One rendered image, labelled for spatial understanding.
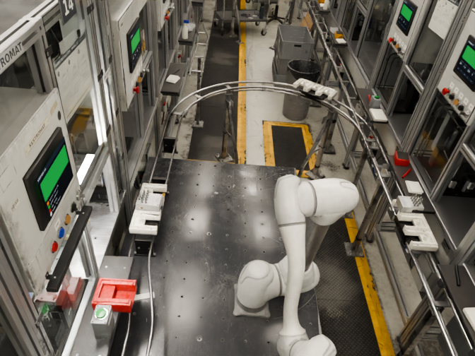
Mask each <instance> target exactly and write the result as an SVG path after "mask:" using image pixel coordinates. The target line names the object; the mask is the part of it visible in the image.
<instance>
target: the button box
mask: <svg viewBox="0 0 475 356"><path fill-rule="evenodd" d="M100 308H103V309H106V311H107V314H106V316H105V317H104V318H101V319H99V318H97V317H96V315H95V313H96V311H97V310H98V309H100ZM114 324H115V320H114V317H113V313H112V306H111V305H99V304H98V305H96V308H95V311H94V314H93V318H92V320H91V325H92V327H93V331H94V334H95V339H108V340H109V339H110V338H111V335H112V330H113V327H114Z"/></svg>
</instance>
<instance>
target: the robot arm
mask: <svg viewBox="0 0 475 356"><path fill-rule="evenodd" d="M358 199H359V195H358V190H357V188H356V186H355V185H354V184H352V183H351V182H349V181H347V180H344V179H337V178H329V179H315V180H312V181H308V182H301V181H300V178H299V177H297V176H295V175H292V174H289V175H286V176H283V177H280V178H278V180H277V183H276V186H275V189H274V209H275V215H276V219H277V223H278V228H279V231H280V233H281V236H282V239H283V243H284V246H285V248H286V253H287V255H286V256H285V257H284V258H283V259H282V260H281V261H280V262H279V263H275V264H269V263H267V262H266V261H262V260H253V261H250V262H249V263H248V264H247V265H246V266H245V267H244V268H243V269H242V271H241V274H240V277H239V280H238V284H235V285H234V291H235V308H234V311H233V316H235V317H238V316H255V317H263V318H265V319H268V318H269V317H270V312H269V300H270V299H273V298H275V297H279V296H285V298H284V304H283V328H282V329H281V331H280V332H279V339H278V342H277V350H278V353H279V355H280V356H335V355H336V348H335V346H334V344H333V342H332V341H331V340H330V339H328V337H326V336H325V335H323V334H320V335H318V336H315V337H313V338H311V339H310V340H309V338H308V336H307V334H306V331H305V329H304V328H303V327H301V325H300V324H299V320H298V303H299V299H300V293H303V292H307V291H309V290H311V289H312V288H314V287H315V286H316V285H317V284H318V282H319V269H318V267H317V265H316V264H315V263H314V262H313V259H314V257H315V255H316V253H317V251H318V249H319V246H320V244H321V243H322V240H323V239H324V236H325V235H326V233H327V230H328V229H329V226H330V225H331V224H333V223H335V222H336V221H337V220H338V219H339V218H341V217H342V216H343V215H345V214H346V213H348V212H350V211H352V210H353V209H354V208H355V207H356V206H357V204H358Z"/></svg>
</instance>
